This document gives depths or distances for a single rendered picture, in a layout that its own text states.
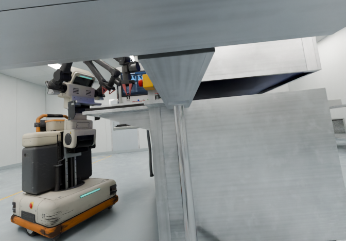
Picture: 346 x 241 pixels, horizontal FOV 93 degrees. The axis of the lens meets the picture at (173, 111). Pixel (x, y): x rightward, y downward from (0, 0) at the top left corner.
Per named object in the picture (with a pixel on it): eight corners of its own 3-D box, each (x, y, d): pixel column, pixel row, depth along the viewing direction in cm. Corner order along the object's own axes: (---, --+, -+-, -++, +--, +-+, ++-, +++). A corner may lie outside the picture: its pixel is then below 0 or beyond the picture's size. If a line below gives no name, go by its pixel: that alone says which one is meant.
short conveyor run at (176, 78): (165, 109, 95) (162, 83, 96) (191, 107, 94) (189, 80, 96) (128, 61, 26) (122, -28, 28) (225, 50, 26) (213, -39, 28)
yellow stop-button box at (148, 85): (158, 89, 94) (157, 76, 95) (156, 86, 87) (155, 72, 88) (145, 90, 94) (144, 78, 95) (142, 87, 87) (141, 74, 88)
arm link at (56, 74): (82, 29, 129) (71, 24, 120) (94, 37, 126) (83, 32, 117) (63, 78, 141) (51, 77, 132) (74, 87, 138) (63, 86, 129)
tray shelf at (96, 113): (169, 116, 166) (169, 114, 166) (162, 107, 96) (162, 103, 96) (122, 120, 167) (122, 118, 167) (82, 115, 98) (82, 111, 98)
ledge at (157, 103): (172, 105, 94) (172, 102, 94) (172, 102, 81) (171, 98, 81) (148, 107, 94) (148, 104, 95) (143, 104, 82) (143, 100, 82)
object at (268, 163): (230, 166, 288) (224, 116, 298) (359, 258, 83) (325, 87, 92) (173, 170, 291) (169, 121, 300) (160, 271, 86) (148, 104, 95)
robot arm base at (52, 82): (60, 84, 146) (44, 82, 135) (64, 78, 143) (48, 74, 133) (63, 91, 143) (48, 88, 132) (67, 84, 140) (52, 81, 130)
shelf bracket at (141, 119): (154, 130, 106) (152, 110, 108) (153, 130, 103) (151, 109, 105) (102, 135, 107) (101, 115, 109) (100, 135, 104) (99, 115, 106)
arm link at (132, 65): (125, 58, 119) (118, 56, 111) (139, 54, 115) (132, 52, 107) (128, 75, 120) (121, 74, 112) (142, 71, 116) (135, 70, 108)
